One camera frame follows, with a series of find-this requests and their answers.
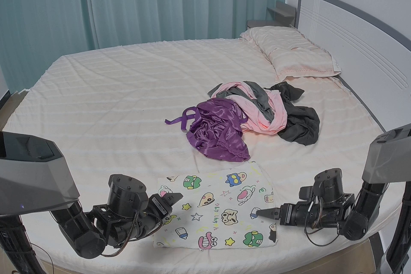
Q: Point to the purple satin garment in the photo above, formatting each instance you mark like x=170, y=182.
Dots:
x=212, y=134

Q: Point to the bed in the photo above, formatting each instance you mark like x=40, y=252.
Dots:
x=112, y=99

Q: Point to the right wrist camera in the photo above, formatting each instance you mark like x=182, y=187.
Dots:
x=306, y=194

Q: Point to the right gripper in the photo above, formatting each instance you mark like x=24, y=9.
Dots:
x=295, y=213

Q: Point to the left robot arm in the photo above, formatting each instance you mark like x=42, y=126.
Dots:
x=32, y=179

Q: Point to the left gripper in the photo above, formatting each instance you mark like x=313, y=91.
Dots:
x=154, y=218

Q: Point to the pile of clothes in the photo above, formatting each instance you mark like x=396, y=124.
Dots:
x=263, y=112

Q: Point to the pale pink pillow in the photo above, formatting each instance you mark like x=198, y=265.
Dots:
x=295, y=54

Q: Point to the grey bedside table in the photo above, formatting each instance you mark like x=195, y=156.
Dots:
x=282, y=9

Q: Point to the white printed pyjama top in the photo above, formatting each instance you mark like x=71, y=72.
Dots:
x=218, y=211

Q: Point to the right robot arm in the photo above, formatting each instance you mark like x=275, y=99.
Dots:
x=382, y=157

